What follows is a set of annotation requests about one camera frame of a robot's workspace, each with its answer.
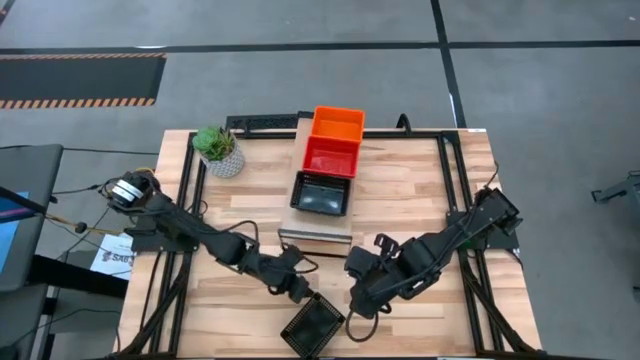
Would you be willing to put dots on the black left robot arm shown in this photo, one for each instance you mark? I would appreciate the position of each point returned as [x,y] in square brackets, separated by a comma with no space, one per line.
[200,232]

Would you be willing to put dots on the dark grey cart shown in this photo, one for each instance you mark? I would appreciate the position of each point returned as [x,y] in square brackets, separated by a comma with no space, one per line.
[35,170]

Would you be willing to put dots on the black bar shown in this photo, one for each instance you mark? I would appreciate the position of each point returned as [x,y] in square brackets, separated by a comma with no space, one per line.
[20,201]

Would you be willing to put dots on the succulent in white patterned pot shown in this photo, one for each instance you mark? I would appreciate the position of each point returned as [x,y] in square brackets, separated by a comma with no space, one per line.
[225,162]

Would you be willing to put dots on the blue screen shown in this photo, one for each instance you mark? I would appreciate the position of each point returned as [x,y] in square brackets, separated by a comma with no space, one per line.
[7,235]

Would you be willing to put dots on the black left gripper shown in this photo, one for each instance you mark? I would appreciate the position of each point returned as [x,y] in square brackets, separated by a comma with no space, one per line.
[287,275]

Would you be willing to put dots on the wooden shelf with black legs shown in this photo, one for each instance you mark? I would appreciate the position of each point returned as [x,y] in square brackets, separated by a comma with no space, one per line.
[315,230]

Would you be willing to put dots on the red plastic basket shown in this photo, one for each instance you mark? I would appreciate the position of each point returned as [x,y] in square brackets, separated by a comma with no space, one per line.
[331,159]

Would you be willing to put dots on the orange plastic basket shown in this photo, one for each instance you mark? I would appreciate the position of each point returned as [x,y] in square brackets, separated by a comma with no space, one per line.
[337,125]

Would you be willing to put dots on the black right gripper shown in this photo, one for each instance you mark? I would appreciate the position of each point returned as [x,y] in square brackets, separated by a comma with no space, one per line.
[372,285]

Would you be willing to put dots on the black hazard-striped floor mat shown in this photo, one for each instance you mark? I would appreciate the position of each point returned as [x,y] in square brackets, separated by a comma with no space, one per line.
[75,80]

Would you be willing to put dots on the black plastic basket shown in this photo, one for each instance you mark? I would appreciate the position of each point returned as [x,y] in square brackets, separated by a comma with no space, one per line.
[312,327]
[320,195]

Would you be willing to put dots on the black floor beam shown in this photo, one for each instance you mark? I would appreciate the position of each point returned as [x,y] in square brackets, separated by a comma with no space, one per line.
[75,275]

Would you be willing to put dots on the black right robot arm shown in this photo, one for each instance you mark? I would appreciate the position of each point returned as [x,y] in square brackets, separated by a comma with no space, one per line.
[450,240]

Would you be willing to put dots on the white printed paper sign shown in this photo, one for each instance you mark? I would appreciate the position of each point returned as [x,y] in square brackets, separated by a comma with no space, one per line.
[112,255]

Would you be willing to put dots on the black perforated metal bracket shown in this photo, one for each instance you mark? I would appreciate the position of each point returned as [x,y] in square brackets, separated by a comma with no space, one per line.
[260,121]

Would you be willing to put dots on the black stand base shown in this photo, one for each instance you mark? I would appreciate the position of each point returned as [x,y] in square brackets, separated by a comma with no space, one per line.
[620,187]

